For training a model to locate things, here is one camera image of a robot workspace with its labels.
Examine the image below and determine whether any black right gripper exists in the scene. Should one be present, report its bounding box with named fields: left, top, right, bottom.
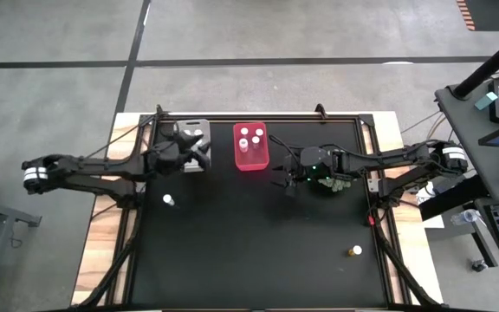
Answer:
left=272, top=147, right=322, bottom=198

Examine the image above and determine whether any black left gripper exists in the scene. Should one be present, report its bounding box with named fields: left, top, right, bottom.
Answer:
left=162, top=128, right=211, bottom=174

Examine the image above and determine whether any pink plastic bin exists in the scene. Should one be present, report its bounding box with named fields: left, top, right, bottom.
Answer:
left=232, top=121, right=271, bottom=172

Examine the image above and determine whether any green succulent in patterned pot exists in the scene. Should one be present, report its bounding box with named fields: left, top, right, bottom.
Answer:
left=316, top=176, right=354, bottom=194

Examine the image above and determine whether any white paper sheet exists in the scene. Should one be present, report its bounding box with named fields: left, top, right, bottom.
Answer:
left=422, top=185, right=445, bottom=230

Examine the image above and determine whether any grey side desk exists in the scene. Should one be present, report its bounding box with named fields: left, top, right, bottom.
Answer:
left=434, top=64, right=499, bottom=300

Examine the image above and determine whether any clear water bottle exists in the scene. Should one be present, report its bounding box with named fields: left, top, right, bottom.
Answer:
left=450, top=208, right=483, bottom=226

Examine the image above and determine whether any black desk leg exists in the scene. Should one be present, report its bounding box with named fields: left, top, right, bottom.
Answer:
left=470, top=216, right=499, bottom=268

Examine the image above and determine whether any teal block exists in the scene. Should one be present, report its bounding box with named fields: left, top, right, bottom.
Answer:
left=474, top=91, right=499, bottom=111

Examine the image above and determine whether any black pole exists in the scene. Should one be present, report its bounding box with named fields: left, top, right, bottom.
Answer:
left=452, top=28, right=499, bottom=100

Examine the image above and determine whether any dark mat with striped edge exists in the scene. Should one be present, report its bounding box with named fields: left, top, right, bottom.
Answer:
left=456, top=0, right=499, bottom=32

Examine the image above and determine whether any pale plastic bin with handles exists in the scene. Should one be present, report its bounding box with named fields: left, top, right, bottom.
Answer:
left=172, top=118, right=212, bottom=173

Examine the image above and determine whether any black aluminium table frame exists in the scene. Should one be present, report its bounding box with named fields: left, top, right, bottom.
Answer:
left=69, top=103, right=445, bottom=312

